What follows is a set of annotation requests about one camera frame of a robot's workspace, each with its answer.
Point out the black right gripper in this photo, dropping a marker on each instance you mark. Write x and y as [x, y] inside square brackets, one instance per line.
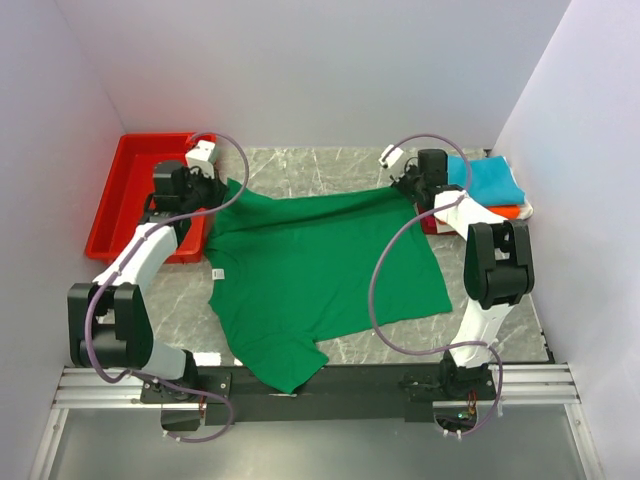
[406, 183]

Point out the orange folded shirt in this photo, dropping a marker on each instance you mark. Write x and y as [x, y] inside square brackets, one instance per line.
[509, 211]

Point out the teal folded shirt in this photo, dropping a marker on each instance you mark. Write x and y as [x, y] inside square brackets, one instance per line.
[493, 184]

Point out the green t shirt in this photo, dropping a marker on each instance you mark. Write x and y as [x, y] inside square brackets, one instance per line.
[298, 271]

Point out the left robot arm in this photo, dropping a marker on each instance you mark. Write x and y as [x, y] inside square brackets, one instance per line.
[107, 318]

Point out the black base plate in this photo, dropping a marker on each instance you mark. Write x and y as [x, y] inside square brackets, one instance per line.
[410, 392]

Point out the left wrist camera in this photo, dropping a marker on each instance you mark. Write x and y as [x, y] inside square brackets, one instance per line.
[203, 157]

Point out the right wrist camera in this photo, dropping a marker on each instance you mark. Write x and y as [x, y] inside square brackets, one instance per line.
[390, 156]

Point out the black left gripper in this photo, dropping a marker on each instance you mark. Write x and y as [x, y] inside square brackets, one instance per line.
[209, 185]

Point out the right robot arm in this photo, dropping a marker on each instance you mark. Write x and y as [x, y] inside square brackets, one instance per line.
[498, 266]

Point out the dark red folded shirt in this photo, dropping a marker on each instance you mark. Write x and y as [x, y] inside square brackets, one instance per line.
[429, 225]

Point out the red plastic bin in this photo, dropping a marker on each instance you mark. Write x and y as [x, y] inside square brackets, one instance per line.
[148, 180]

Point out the aluminium rail frame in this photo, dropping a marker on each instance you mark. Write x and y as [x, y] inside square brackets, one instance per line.
[100, 430]

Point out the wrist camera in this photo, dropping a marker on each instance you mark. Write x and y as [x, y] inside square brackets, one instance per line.
[203, 157]
[390, 156]

